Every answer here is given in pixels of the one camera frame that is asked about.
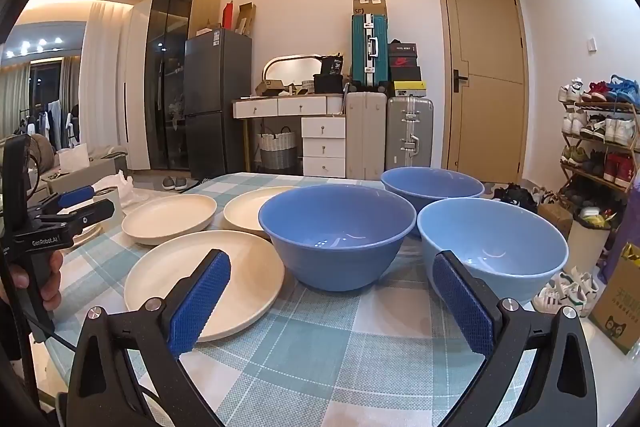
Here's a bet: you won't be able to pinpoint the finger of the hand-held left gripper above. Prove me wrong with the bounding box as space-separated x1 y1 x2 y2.
37 199 117 239
42 185 97 214

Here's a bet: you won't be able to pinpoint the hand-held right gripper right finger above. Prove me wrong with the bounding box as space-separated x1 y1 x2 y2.
431 249 598 427

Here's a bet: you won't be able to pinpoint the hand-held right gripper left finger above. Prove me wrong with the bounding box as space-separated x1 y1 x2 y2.
67 249 233 427

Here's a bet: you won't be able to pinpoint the cream plate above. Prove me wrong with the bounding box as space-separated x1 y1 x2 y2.
121 193 218 246
123 229 286 343
223 186 301 242

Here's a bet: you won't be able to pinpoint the light blue bowl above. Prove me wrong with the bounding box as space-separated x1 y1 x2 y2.
417 198 570 308

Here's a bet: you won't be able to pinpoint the dark blue bowl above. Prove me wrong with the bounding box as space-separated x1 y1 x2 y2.
380 166 486 238
258 184 417 293

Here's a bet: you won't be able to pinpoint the person's left hand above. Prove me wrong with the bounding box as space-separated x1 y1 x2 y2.
10 251 65 304

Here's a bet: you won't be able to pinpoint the white mug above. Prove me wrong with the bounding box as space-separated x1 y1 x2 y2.
93 187 124 233

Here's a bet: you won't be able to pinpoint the grey storage box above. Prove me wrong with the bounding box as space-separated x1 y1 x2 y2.
45 155 128 192

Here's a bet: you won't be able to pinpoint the white paper bag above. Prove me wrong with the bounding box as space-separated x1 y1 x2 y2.
55 144 91 178

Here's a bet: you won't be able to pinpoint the white plastic bag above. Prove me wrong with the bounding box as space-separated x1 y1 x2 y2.
95 170 136 208

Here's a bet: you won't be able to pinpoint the brown sofa cushion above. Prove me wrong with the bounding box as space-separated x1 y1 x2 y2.
25 133 56 172

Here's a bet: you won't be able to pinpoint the hanging clothes group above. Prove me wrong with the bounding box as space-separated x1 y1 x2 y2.
12 99 81 145

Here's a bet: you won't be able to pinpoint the white green sneaker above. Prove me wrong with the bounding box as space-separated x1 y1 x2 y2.
555 269 601 308
532 277 581 315

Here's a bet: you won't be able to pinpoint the white curtain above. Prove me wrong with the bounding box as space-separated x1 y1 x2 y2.
79 0 133 158

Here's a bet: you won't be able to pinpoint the scattered sneakers group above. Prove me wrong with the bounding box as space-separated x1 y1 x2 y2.
487 182 561 212

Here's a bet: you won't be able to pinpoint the glass balcony window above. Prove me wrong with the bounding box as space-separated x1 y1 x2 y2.
0 21 83 142

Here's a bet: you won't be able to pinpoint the small brown cardboard box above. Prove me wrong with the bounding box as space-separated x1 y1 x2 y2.
537 202 574 238

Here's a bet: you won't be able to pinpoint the white wardrobe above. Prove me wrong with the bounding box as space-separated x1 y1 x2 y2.
121 0 152 171

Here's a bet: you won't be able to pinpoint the teal checked tablecloth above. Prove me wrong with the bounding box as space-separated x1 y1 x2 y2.
30 172 546 427

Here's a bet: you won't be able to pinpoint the cream trash bin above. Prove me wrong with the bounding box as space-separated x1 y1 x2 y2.
567 206 613 275

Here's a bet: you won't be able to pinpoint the black glass-door cabinet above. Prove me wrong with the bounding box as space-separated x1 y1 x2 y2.
144 0 223 172

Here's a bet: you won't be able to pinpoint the cat print cardboard box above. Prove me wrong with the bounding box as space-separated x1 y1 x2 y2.
587 242 640 355

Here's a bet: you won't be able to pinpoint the dark grey fridge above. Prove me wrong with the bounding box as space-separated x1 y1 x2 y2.
182 27 253 182

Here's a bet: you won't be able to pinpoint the woven laundry basket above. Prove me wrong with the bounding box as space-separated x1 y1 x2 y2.
256 127 297 170

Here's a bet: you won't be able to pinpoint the silver suitcase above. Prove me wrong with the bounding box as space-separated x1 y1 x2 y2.
385 96 434 170

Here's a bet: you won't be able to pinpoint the purple bag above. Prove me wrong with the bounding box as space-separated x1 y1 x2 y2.
600 172 640 283

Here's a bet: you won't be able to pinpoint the tan wooden door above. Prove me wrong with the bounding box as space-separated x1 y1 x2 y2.
435 0 530 184

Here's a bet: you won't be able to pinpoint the beige suitcase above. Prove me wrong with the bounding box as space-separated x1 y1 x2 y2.
345 91 388 181

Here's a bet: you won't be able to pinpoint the white vanity desk with drawers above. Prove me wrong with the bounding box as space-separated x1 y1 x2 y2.
231 94 347 180

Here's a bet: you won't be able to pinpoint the rows of assorted shoes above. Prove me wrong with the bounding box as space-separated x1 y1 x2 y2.
557 74 640 208

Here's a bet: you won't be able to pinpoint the yellow and black shoe box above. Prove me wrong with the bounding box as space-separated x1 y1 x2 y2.
392 80 428 98

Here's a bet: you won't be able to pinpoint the wooden shoe rack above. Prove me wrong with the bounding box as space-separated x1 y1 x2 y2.
559 79 640 202

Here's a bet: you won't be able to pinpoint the arched vanity mirror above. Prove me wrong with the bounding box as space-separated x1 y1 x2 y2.
263 53 326 95

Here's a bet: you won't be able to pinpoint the folded cardboard pieces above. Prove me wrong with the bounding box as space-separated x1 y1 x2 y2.
235 3 257 35

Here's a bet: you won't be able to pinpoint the teal suitcase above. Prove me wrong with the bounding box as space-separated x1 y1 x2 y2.
351 13 390 90

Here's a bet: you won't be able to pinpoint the printed cardboard box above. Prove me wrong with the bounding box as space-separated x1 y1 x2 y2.
352 0 387 18

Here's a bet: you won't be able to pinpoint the black cable loop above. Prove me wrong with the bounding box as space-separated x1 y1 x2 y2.
26 149 43 195

